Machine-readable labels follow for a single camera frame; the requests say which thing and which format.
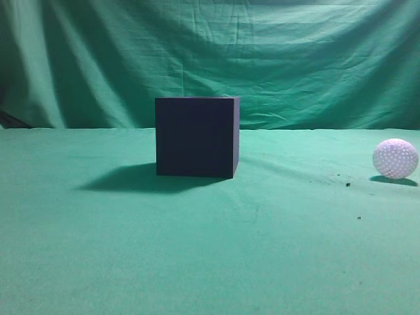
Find white dimpled ball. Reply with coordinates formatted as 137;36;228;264
372;138;419;180

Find dark blue cube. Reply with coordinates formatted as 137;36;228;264
155;96;240;179

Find green table cloth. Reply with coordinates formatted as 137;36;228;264
1;129;419;314

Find green backdrop cloth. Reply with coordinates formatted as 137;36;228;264
1;1;419;129

